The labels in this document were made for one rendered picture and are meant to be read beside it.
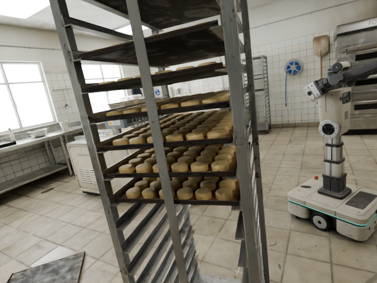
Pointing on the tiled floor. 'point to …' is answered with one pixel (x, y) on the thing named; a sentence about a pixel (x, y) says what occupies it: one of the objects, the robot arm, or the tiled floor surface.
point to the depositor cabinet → (86, 182)
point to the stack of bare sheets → (53, 271)
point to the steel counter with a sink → (23, 140)
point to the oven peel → (321, 48)
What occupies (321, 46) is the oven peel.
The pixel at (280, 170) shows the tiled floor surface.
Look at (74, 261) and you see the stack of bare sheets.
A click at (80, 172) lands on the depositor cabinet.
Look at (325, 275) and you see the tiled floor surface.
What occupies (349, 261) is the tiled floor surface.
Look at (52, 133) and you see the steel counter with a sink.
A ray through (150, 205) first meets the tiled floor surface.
